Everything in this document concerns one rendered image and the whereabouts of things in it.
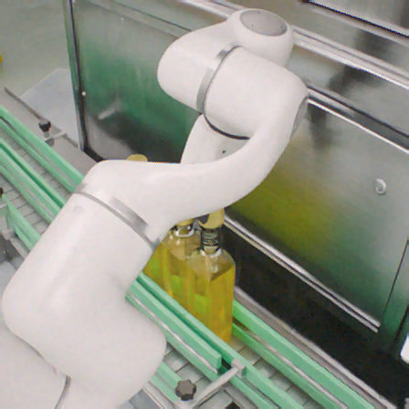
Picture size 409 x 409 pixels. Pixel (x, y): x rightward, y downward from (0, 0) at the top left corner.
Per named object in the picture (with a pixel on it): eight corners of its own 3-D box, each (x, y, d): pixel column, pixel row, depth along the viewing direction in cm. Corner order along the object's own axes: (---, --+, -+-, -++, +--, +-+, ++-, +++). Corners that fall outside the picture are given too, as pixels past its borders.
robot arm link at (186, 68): (246, 83, 47) (152, 39, 49) (221, 168, 55) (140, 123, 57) (309, 22, 56) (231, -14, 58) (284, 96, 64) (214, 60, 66)
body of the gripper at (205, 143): (246, 78, 68) (227, 141, 77) (183, 104, 63) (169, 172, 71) (289, 113, 65) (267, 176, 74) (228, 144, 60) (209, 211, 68)
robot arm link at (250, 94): (83, 217, 52) (204, 61, 59) (200, 291, 49) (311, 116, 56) (62, 178, 44) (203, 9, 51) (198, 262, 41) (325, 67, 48)
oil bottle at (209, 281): (232, 339, 96) (237, 250, 82) (208, 356, 93) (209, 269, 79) (210, 320, 99) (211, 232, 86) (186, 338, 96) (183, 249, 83)
